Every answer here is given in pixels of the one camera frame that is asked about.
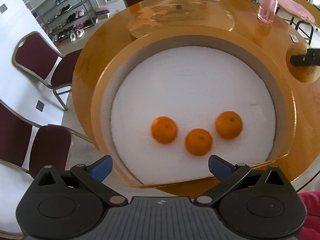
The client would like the round golden box lid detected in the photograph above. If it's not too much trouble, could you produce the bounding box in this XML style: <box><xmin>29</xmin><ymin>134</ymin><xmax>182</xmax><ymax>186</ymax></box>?
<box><xmin>127</xmin><ymin>0</ymin><xmax>235</xmax><ymax>38</ymax></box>

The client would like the small grey card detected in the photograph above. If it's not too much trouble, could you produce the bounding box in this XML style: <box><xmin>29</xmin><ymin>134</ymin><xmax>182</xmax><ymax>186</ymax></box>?
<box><xmin>290</xmin><ymin>34</ymin><xmax>299</xmax><ymax>43</ymax></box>

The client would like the round golden box base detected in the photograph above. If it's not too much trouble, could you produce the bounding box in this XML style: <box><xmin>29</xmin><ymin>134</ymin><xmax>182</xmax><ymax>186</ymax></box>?
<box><xmin>91</xmin><ymin>27</ymin><xmax>297</xmax><ymax>187</ymax></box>

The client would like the round side table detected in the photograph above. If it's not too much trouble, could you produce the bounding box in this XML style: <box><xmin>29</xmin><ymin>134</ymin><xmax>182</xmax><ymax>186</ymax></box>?
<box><xmin>276</xmin><ymin>0</ymin><xmax>319</xmax><ymax>45</ymax></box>

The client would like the orange tangerine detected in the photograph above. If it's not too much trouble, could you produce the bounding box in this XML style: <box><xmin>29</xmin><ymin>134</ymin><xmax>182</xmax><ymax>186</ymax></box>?
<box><xmin>185</xmin><ymin>128</ymin><xmax>213</xmax><ymax>157</ymax></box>
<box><xmin>150</xmin><ymin>116</ymin><xmax>178</xmax><ymax>145</ymax></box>
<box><xmin>215</xmin><ymin>111</ymin><xmax>243</xmax><ymax>140</ymax></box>

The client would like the yellow-red apple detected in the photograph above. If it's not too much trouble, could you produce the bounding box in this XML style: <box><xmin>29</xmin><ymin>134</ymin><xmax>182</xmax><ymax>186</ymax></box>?
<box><xmin>286</xmin><ymin>42</ymin><xmax>319</xmax><ymax>83</ymax></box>

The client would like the metal shoe rack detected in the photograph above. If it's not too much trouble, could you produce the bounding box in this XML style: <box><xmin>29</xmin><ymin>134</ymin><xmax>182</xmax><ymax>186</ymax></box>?
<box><xmin>35</xmin><ymin>0</ymin><xmax>110</xmax><ymax>43</ymax></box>

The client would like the pink cloth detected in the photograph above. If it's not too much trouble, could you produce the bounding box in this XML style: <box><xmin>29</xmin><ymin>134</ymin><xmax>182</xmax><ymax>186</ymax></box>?
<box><xmin>278</xmin><ymin>0</ymin><xmax>316</xmax><ymax>24</ymax></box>

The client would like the red cloth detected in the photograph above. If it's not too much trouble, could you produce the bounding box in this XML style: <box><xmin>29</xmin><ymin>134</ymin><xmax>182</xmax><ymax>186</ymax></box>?
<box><xmin>298</xmin><ymin>191</ymin><xmax>320</xmax><ymax>240</ymax></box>

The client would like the pink water bottle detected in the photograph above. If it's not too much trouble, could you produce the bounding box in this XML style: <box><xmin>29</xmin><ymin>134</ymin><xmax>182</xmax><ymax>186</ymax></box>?
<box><xmin>257</xmin><ymin>0</ymin><xmax>278</xmax><ymax>24</ymax></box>

